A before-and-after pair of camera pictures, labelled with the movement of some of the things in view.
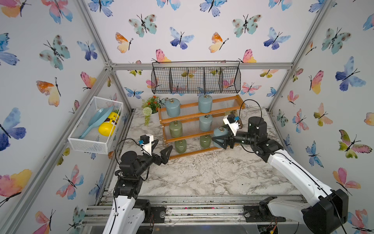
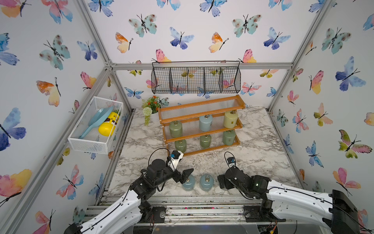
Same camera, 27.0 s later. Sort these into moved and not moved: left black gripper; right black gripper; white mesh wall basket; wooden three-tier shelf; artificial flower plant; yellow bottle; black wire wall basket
Moved: left black gripper; right black gripper
Not moved: white mesh wall basket; artificial flower plant; black wire wall basket; yellow bottle; wooden three-tier shelf
